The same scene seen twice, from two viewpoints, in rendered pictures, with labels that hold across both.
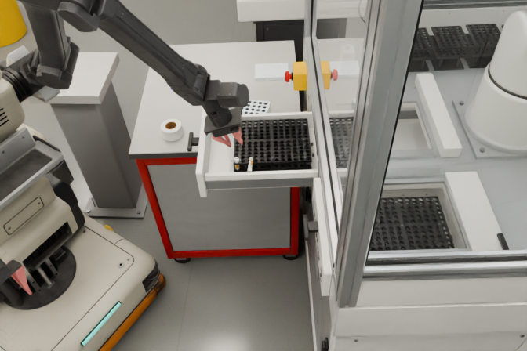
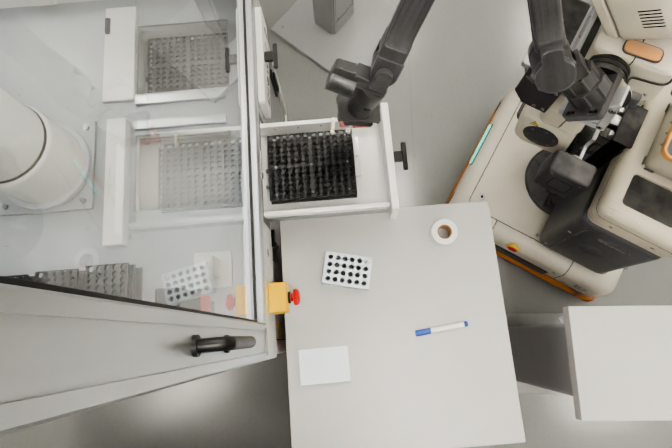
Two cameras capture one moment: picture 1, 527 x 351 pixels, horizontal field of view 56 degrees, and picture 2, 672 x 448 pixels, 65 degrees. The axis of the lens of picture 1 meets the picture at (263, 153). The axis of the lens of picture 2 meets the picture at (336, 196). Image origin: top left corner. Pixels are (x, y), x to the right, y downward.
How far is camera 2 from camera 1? 1.49 m
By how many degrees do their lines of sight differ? 58
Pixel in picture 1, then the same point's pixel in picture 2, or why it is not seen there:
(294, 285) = not seen: hidden behind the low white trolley
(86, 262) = (519, 198)
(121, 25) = not seen: outside the picture
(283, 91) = (306, 323)
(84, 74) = (612, 359)
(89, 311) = (494, 148)
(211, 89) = (365, 71)
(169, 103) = (462, 294)
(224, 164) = (365, 156)
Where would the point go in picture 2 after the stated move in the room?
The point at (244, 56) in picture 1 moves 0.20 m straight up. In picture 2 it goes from (370, 412) to (374, 424)
